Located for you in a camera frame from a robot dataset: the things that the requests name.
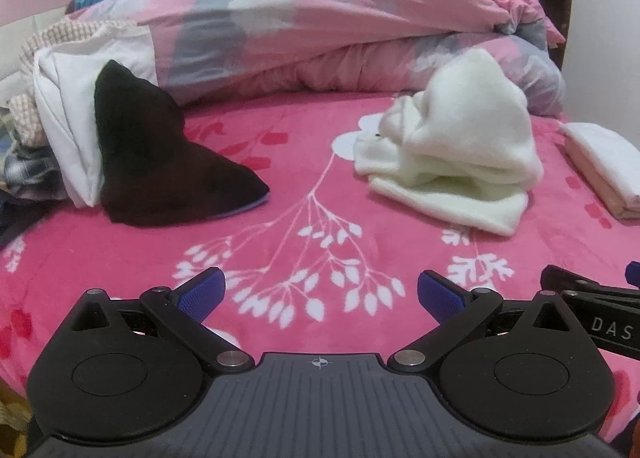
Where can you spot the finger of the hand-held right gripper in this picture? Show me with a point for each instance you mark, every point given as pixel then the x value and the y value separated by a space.
pixel 634 275
pixel 565 279

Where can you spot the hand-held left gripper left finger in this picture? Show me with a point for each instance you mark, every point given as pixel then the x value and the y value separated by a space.
pixel 202 290

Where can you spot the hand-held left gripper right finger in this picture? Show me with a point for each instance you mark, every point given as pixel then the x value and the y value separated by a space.
pixel 440 293

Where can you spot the white fluffy sweater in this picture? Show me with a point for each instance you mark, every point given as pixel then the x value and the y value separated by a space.
pixel 475 138

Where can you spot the pile of white checked clothes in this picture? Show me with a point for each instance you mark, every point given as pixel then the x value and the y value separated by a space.
pixel 65 103

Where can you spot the folded peach cloth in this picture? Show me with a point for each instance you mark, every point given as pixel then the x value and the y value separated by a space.
pixel 600 190

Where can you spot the folded white cloth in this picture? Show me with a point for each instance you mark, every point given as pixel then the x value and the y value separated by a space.
pixel 607 153

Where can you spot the dark brown cloth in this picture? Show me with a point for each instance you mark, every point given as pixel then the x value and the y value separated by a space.
pixel 145 163

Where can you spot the pink floral bed blanket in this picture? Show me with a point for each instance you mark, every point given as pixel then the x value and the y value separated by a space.
pixel 290 178

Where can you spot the dark plaid cloth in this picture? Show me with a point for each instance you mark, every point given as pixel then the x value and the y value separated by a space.
pixel 32 171

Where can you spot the pink checked cloth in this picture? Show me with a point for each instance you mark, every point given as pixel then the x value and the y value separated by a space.
pixel 55 36

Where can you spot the pink grey floral quilt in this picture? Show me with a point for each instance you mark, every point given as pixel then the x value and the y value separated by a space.
pixel 325 13

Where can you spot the pink white headboard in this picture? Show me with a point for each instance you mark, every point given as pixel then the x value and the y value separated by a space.
pixel 35 3

